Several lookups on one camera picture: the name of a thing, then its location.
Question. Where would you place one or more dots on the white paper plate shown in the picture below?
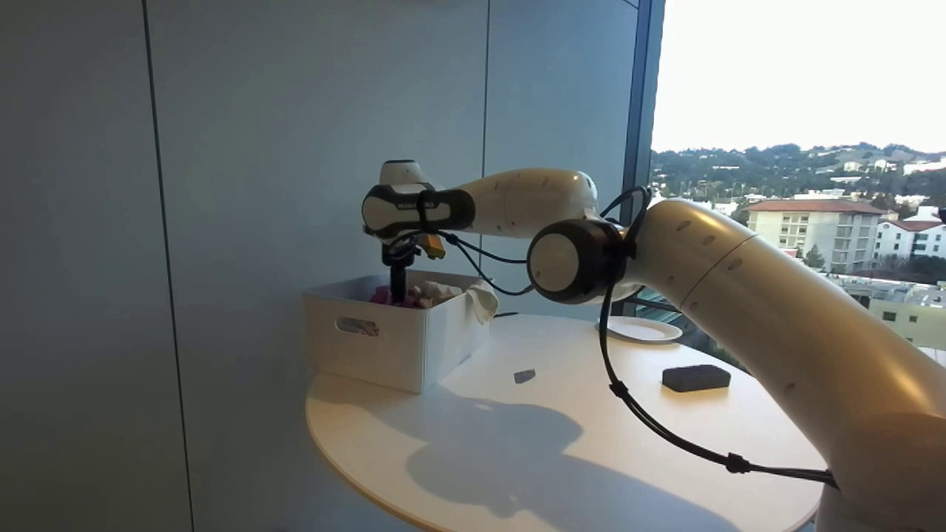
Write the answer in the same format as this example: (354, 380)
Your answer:
(647, 330)

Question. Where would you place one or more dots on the black rectangular block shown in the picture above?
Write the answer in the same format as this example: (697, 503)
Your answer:
(697, 377)

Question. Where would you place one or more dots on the beige building red roof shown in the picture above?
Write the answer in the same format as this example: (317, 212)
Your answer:
(823, 231)

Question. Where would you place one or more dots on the yellow wrist camera board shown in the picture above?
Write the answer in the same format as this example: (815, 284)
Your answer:
(430, 246)

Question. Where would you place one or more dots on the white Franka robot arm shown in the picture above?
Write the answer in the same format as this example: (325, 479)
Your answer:
(787, 326)

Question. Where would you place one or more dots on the dark window frame post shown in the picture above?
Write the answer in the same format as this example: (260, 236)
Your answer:
(647, 98)

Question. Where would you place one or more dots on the small dark table object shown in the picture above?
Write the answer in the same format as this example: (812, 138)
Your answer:
(524, 377)

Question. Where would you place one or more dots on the beige cloth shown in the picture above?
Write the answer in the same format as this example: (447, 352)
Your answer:
(446, 292)

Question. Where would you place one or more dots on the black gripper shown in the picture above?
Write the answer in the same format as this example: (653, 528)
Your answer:
(401, 271)

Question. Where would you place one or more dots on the white plastic storage bin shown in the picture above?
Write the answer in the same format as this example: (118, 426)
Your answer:
(388, 343)

